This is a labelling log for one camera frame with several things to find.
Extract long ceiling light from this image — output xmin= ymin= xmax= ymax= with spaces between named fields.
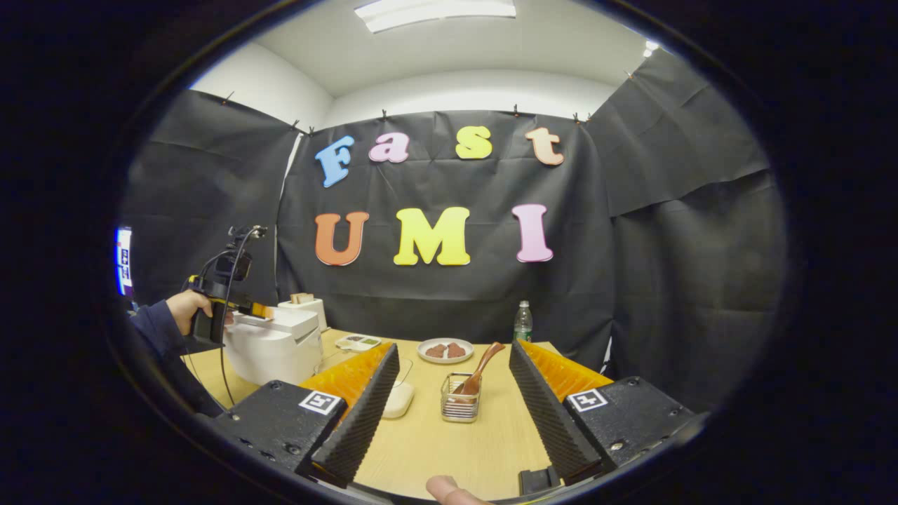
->
xmin=354 ymin=0 xmax=516 ymax=34

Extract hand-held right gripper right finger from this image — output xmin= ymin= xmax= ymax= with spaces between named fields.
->
xmin=509 ymin=339 xmax=706 ymax=486

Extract white round plate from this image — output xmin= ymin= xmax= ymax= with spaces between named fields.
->
xmin=417 ymin=338 xmax=475 ymax=364

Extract brown wooden spoon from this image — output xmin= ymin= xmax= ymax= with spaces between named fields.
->
xmin=449 ymin=342 xmax=506 ymax=404

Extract black cable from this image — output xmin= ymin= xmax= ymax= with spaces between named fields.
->
xmin=219 ymin=224 xmax=269 ymax=408

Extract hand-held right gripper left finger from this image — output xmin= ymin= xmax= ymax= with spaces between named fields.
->
xmin=210 ymin=342 xmax=401 ymax=488

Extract metal wire chopstick holder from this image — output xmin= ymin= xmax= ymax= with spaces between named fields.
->
xmin=441 ymin=372 xmax=482 ymax=423

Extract bright computer screen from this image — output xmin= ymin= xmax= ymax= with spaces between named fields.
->
xmin=114 ymin=226 xmax=134 ymax=297

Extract white toaster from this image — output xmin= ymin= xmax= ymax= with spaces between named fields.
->
xmin=277 ymin=298 xmax=329 ymax=334

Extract white rice cooker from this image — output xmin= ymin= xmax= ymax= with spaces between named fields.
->
xmin=224 ymin=307 xmax=323 ymax=386

